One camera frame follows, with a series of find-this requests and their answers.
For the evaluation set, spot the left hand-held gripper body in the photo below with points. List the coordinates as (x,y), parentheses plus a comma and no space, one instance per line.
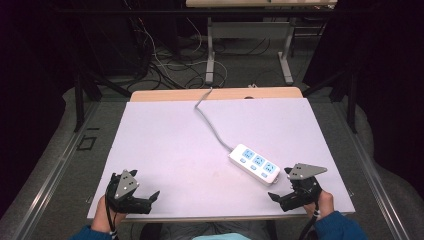
(126,183)

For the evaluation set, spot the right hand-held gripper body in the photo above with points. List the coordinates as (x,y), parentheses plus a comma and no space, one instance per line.
(303,191)

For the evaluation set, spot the person's right hand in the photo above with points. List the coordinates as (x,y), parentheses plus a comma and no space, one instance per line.
(325,205)

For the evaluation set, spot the person's left hand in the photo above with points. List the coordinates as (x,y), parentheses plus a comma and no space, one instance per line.
(101,218)

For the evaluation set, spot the white power strip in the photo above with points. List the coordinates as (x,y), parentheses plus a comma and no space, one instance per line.
(255,164)

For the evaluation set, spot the white table mat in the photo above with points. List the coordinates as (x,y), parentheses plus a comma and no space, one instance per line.
(173,160)

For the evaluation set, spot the black metal stand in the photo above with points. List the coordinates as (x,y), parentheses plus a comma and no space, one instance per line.
(351,100)
(79,100)

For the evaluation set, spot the wooden table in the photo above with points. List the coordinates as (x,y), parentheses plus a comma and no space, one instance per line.
(166,94)

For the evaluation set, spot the metal floor rail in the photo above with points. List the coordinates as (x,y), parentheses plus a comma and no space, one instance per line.
(50,180)
(373,173)

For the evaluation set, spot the white metal desk frame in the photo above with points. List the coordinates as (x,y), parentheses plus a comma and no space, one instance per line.
(210,63)

